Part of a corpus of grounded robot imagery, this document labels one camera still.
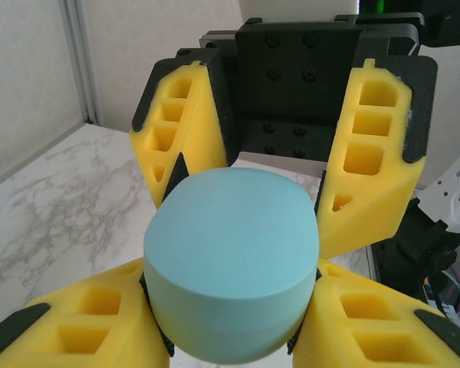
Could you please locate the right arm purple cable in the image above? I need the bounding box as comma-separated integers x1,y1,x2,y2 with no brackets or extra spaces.
446,266,460,314

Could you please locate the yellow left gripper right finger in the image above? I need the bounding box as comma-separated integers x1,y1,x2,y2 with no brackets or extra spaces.
286,257,460,368

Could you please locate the blue earbud charging case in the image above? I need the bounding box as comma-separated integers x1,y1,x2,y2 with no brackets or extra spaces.
142,167,320,364

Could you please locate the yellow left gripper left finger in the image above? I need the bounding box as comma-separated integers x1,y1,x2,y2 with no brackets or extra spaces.
0,257,176,368

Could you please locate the aluminium corner post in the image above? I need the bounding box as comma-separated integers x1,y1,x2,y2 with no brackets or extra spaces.
59,0,100,126

